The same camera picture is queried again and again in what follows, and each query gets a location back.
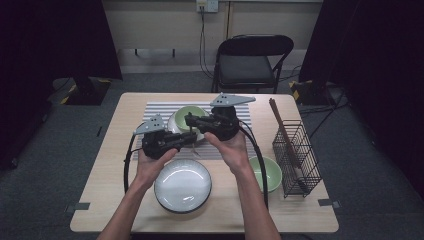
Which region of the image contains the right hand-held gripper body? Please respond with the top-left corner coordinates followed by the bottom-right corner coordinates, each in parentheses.
top-left (199, 92), bottom-right (257, 142)

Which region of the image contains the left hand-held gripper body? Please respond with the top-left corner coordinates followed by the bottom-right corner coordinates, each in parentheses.
top-left (133, 113), bottom-right (183, 160)

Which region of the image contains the green bowl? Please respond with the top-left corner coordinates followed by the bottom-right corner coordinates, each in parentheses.
top-left (174, 105), bottom-right (210, 133)
top-left (249, 155), bottom-right (283, 194)

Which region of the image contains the metal spoon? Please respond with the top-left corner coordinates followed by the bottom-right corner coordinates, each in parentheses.
top-left (189, 130), bottom-right (202, 158)

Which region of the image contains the brown wooden chopstick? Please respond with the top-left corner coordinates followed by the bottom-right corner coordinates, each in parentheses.
top-left (270, 97), bottom-right (300, 167)
top-left (272, 97), bottom-right (301, 166)
top-left (269, 98), bottom-right (298, 168)
top-left (268, 98), bottom-right (297, 168)

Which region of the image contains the black wire rack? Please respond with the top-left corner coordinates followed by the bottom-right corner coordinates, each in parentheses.
top-left (272, 119), bottom-right (323, 199)

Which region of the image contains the person's left hand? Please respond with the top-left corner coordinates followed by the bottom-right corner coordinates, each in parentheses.
top-left (134, 148), bottom-right (180, 190)

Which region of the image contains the person's right hand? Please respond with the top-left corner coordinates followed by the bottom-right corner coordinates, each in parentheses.
top-left (203, 130), bottom-right (256, 178)

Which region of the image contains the grey striped placemat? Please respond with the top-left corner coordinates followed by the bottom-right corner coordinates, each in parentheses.
top-left (133, 101), bottom-right (257, 162)

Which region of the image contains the black folding chair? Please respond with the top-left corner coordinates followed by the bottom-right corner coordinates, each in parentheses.
top-left (211, 34), bottom-right (295, 94)

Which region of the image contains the black stand base yellow tape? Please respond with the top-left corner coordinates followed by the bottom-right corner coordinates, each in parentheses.
top-left (289, 79), bottom-right (336, 107)
top-left (48, 76), bottom-right (113, 107)

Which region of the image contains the grey floor tape piece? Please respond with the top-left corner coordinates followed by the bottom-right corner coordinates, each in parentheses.
top-left (317, 198), bottom-right (342, 210)
top-left (64, 202), bottom-right (91, 214)

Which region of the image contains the black curtain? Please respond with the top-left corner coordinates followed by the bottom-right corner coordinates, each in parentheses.
top-left (0, 0), bottom-right (123, 171)
top-left (298, 0), bottom-right (424, 201)

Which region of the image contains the left hand-held gripper black cable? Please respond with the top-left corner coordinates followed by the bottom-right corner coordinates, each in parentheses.
top-left (123, 122), bottom-right (148, 195)

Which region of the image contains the hand-held gripper black cable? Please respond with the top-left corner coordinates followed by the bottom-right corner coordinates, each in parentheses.
top-left (238, 119), bottom-right (270, 210)
top-left (123, 122), bottom-right (148, 195)

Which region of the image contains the right hand-held gripper black cable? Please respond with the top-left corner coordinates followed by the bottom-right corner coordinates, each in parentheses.
top-left (238, 119), bottom-right (270, 210)

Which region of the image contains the black power cable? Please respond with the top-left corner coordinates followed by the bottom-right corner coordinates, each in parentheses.
top-left (198, 6), bottom-right (215, 80)

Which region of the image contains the metal wall bracket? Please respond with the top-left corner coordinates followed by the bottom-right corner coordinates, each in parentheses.
top-left (134, 48), bottom-right (177, 58)

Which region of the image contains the black floor cable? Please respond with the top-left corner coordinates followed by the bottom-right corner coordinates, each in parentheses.
top-left (279, 64), bottom-right (303, 83)
top-left (298, 88), bottom-right (350, 140)

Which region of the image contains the white wall outlet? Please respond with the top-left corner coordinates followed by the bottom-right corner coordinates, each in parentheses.
top-left (195, 0), bottom-right (219, 14)

